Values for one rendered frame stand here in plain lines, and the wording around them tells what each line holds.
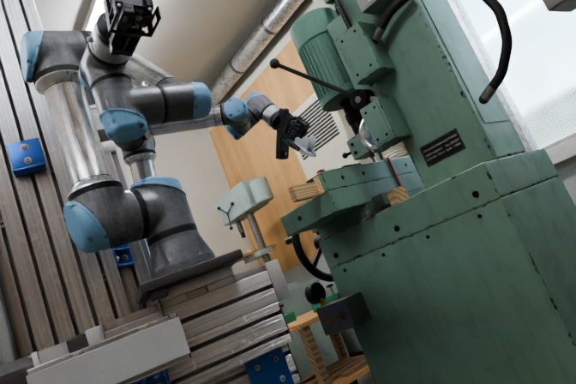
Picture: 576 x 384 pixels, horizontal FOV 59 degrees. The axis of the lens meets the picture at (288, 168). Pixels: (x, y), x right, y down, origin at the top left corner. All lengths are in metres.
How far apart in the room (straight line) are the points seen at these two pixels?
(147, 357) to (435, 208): 0.75
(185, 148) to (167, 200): 3.71
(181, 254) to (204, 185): 3.67
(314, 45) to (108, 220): 0.91
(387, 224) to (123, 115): 0.77
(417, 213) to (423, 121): 0.26
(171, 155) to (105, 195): 3.67
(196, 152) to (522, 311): 3.97
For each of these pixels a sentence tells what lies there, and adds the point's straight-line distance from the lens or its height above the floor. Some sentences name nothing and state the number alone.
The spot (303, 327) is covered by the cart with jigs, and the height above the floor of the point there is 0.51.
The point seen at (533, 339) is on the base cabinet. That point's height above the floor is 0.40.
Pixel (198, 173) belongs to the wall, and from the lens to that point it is 4.82.
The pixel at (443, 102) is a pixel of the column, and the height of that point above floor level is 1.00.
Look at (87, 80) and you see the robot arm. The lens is 1.04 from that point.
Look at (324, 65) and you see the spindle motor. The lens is 1.68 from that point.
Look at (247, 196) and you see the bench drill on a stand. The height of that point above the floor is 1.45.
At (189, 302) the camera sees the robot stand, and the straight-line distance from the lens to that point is 1.13.
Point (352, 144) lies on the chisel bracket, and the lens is 1.66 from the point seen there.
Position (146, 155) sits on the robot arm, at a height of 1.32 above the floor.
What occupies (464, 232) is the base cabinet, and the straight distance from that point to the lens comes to 1.30.
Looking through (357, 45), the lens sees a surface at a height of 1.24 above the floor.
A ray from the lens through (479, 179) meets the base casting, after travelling 1.26.
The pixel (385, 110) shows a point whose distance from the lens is 1.41.
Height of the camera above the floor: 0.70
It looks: 13 degrees up
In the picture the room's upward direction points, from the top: 22 degrees counter-clockwise
